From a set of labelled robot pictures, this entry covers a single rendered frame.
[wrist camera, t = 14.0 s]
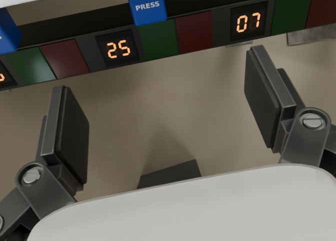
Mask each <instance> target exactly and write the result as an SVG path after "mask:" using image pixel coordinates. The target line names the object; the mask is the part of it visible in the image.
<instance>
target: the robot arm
mask: <svg viewBox="0 0 336 241"><path fill-rule="evenodd" d="M244 94H245V97H246V100H247V102H248V104H249V107H250V109H251V112H252V114H253V116H254V119H255V121H256V123H257V126H258V128H259V131H260V133H261V135H262V138H263V140H264V143H265V145H266V147H267V148H271V150H272V153H273V154H276V153H279V154H280V155H281V156H280V159H279V161H278V164H270V165H263V166H257V167H251V168H245V169H240V170H235V171H229V172H224V173H218V174H213V175H208V176H202V177H197V178H192V179H186V180H181V181H176V182H171V183H166V184H161V185H156V186H151V187H146V188H140V189H135V190H130V191H125V192H120V193H115V194H110V195H105V196H101V197H96V198H91V199H87V200H83V201H80V202H78V201H77V200H76V199H75V198H74V196H75V195H76V192H80V191H83V190H84V184H86V183H87V176H88V154H89V132H90V125H89V121H88V119H87V117H86V115H85V114H84V112H83V110H82V108H81V107H80V105H79V103H78V101H77V99H76V98H75V96H74V94H73V92H72V90H71V89H70V88H69V87H66V86H65V85H59V86H54V87H52V88H51V93H50V99H49V105H48V111H47V115H44V116H43V117H42V120H41V125H40V130H39V136H38V141H37V147H36V152H35V158H34V161H32V162H29V163H27V164H25V165H24V166H23V167H22V168H20V169H19V171H18V172H17V174H16V176H15V184H16V187H15V188H14V189H12V190H11V191H10V192H9V193H8V194H7V195H6V196H5V197H4V198H3V199H2V200H1V201H0V241H336V125H334V124H332V120H331V118H330V116H329V115H328V114H327V113H326V112H325V111H323V110H322V109H319V108H316V107H306V105H305V104H304V102H303V100H302V99H301V97H300V95H299V93H298V92H297V90H296V88H295V87H294V85H293V83H292V81H291V80H290V78H289V76H288V75H287V73H286V71H285V70H284V69H283V68H278V69H277V68H276V67H275V65H274V63H273V61H272V60H271V58H270V56H269V54H268V52H267V51H266V49H265V47H264V45H262V44H261V45H256V46H251V47H250V50H247V51H246V60H245V76H244Z"/></svg>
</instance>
